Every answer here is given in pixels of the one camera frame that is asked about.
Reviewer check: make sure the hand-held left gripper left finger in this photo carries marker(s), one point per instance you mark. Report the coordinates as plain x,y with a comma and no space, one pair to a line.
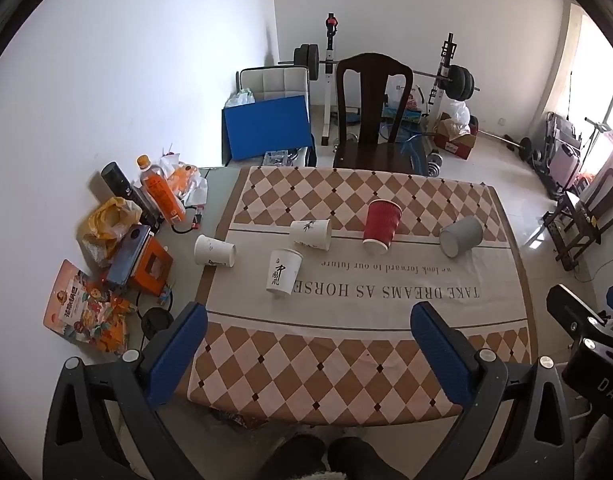
179,355

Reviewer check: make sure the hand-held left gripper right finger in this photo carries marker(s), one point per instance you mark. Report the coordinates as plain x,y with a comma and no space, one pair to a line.
439,355

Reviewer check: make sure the plain white paper cup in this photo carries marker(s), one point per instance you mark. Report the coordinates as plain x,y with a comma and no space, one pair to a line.
214,251

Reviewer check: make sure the grey paper cup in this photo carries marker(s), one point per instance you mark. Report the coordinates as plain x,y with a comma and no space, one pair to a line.
461,236

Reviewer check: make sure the white cup with black calligraphy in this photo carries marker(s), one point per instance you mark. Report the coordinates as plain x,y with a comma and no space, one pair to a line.
284,272

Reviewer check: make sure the red ribbed paper cup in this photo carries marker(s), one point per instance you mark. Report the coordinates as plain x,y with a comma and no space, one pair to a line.
381,225

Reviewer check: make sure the white cup with bamboo print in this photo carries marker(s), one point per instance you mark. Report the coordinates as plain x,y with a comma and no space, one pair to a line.
312,233

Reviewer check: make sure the black round puck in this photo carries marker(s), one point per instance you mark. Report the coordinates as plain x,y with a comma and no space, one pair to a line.
156,321

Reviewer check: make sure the orange cardboard box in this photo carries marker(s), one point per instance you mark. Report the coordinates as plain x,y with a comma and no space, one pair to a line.
154,270

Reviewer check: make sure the dark wooden side chair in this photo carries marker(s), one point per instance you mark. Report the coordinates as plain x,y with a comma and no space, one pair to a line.
583,215

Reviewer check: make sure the brown checkered tablecloth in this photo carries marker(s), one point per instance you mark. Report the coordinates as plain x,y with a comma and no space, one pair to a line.
346,355

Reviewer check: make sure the dark blue flat box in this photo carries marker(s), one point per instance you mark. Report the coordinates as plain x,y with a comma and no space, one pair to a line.
129,255

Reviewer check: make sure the orange snack packet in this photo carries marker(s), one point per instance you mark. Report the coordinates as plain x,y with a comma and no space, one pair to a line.
74,305

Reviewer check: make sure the person's dark shoe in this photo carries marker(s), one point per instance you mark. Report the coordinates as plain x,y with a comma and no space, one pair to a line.
294,460
359,460

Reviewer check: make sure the pink suitcase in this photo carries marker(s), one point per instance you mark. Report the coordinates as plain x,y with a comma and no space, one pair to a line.
566,160

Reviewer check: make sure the yellow plastic bag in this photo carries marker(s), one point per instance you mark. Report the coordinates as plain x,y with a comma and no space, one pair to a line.
106,222

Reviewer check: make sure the orange drink bottle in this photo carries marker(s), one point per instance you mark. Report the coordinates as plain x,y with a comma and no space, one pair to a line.
160,195

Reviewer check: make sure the barbell on floor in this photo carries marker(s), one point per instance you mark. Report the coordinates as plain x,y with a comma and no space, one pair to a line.
516,142

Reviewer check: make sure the white and orange plastic bag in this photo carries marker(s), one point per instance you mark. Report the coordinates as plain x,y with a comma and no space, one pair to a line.
186,180

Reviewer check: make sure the black cylindrical bottle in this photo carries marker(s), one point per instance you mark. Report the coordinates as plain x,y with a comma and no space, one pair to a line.
117,180

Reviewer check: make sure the small dumbbell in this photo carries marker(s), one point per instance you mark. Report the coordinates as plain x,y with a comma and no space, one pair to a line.
435,165

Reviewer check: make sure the red cardboard box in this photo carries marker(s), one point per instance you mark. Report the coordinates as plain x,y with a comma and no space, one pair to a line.
457,144

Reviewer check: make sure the blue board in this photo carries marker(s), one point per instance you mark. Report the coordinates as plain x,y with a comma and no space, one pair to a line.
266,127

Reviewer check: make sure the black barbell with plates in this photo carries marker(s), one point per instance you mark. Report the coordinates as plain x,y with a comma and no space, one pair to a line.
459,82

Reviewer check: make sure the white padded chair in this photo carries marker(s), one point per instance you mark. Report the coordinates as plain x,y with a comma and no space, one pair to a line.
276,80

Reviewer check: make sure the white squat rack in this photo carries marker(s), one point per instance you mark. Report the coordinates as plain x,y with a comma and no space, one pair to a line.
329,80

